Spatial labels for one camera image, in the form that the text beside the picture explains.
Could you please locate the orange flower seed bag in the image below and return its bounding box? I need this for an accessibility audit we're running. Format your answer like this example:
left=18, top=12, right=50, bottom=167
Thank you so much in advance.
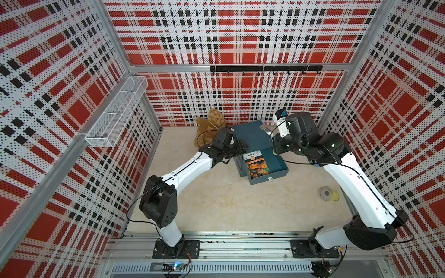
left=242, top=151, right=270, bottom=179

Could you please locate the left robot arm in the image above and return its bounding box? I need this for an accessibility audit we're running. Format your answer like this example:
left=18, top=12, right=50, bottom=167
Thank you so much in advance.
left=139, top=126, right=248, bottom=249

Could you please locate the teal top drawer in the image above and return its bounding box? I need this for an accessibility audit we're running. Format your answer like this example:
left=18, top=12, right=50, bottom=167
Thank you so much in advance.
left=241, top=148, right=289, bottom=185

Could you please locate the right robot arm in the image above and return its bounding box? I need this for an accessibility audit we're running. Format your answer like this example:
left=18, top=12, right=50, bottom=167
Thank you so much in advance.
left=271, top=109, right=409, bottom=251

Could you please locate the teal drawer cabinet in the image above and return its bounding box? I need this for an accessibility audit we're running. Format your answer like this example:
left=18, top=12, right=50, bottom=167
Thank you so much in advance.
left=233, top=120, right=273, bottom=177

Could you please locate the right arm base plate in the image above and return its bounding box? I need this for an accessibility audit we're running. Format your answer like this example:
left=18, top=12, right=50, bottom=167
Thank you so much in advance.
left=290, top=239, right=340, bottom=258

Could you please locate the brown teddy bear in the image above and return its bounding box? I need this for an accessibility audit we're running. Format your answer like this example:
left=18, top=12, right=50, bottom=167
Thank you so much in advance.
left=194, top=108, right=227, bottom=148

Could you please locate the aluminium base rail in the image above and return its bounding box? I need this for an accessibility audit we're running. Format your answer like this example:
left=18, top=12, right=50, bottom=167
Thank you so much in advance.
left=98, top=232, right=396, bottom=278

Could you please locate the green circuit board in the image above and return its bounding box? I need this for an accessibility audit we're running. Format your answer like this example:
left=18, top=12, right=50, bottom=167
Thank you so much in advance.
left=162, top=262, right=184, bottom=273

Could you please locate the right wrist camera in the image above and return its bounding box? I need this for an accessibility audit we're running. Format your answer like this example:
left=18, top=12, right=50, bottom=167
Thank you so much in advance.
left=272, top=108, right=289, bottom=138

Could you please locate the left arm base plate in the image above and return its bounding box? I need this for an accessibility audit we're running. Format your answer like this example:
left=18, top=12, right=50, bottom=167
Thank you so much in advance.
left=152, top=239, right=200, bottom=259

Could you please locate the grey tape roll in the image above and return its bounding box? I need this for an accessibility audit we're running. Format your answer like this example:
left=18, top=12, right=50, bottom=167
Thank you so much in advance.
left=319, top=186, right=340, bottom=202

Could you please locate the black hook rail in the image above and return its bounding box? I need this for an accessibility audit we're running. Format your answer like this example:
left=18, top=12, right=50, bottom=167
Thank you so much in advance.
left=209, top=65, right=323, bottom=74

